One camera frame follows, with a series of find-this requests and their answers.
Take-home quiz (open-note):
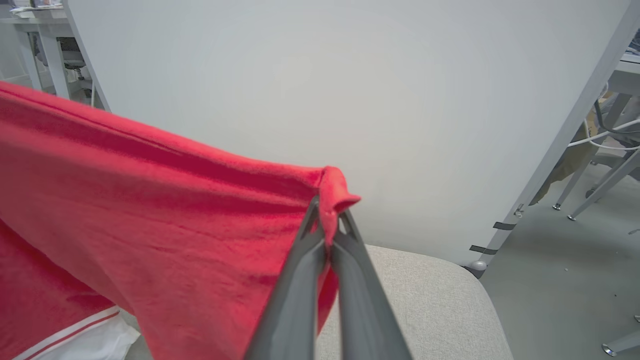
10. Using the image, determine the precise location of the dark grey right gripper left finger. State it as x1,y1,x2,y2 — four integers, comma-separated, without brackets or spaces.
244,195,332,360

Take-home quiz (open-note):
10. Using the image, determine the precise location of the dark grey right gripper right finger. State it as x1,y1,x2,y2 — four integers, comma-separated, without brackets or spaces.
329,207,414,360

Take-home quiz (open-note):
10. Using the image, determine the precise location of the red and white garment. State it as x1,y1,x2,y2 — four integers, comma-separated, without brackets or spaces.
0,80,362,360

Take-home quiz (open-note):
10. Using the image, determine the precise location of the brown paper bag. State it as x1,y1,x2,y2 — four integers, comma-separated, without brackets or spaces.
529,114,603,207

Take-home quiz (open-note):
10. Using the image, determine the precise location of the grey metal leg with foot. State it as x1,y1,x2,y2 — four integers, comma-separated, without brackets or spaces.
601,329,640,358

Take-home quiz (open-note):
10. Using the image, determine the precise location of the grey desk with slanted legs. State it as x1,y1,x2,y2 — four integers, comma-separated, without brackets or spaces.
551,30,640,222

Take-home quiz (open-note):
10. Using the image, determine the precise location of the white table with square legs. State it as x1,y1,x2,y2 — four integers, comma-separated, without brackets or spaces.
0,0,109,110

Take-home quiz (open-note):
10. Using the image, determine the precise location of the white partition panel grey frame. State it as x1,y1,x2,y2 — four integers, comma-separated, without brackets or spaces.
61,0,640,279

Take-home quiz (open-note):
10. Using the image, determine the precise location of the white cable loop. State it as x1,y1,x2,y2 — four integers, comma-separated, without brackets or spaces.
567,116,640,152

